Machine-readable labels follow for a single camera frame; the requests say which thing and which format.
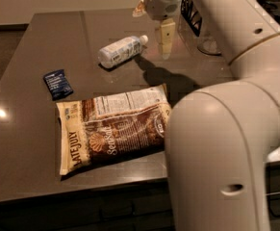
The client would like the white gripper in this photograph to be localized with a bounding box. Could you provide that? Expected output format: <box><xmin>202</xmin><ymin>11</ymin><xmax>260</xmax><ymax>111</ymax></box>
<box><xmin>132</xmin><ymin>0</ymin><xmax>182</xmax><ymax>60</ymax></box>

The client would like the clear plastic water bottle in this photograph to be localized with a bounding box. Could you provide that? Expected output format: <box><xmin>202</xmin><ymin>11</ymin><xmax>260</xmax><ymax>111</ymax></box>
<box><xmin>98</xmin><ymin>35</ymin><xmax>148</xmax><ymax>68</ymax></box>

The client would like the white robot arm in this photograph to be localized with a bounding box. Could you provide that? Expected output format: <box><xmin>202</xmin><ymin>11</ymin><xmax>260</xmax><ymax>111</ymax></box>
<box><xmin>143</xmin><ymin>0</ymin><xmax>280</xmax><ymax>231</ymax></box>

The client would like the brown Late July chip bag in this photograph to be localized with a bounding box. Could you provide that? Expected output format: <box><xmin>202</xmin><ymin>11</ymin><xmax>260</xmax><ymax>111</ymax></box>
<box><xmin>57</xmin><ymin>84</ymin><xmax>171</xmax><ymax>175</ymax></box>

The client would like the dark blue snack bar wrapper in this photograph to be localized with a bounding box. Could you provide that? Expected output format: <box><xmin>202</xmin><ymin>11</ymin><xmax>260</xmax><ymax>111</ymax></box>
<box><xmin>43</xmin><ymin>69</ymin><xmax>73</xmax><ymax>101</ymax></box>

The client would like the black wire basket organizer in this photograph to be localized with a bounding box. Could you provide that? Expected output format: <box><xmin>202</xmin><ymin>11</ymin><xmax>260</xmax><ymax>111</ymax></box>
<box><xmin>181</xmin><ymin>0</ymin><xmax>202</xmax><ymax>37</ymax></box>

